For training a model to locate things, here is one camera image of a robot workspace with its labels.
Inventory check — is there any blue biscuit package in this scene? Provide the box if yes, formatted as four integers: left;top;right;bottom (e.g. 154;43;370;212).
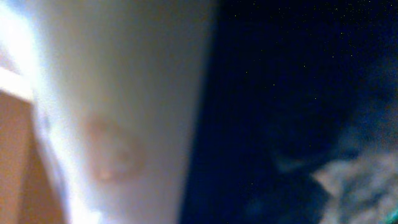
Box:
30;0;398;224

